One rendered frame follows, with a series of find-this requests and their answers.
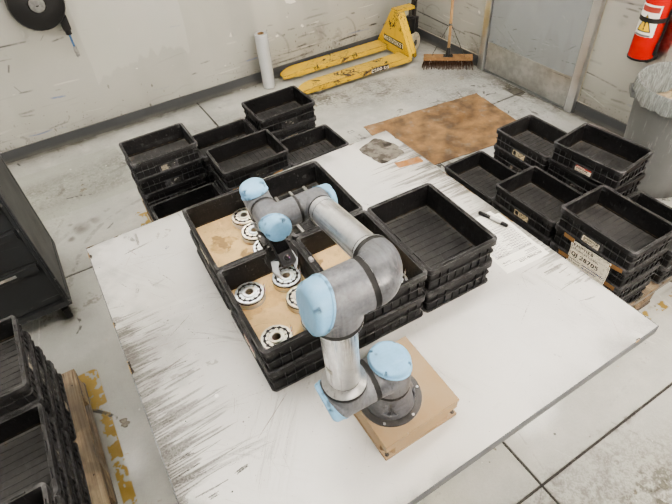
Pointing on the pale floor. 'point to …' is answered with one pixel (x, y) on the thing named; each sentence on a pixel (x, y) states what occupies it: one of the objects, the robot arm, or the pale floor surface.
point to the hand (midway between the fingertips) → (287, 271)
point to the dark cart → (27, 258)
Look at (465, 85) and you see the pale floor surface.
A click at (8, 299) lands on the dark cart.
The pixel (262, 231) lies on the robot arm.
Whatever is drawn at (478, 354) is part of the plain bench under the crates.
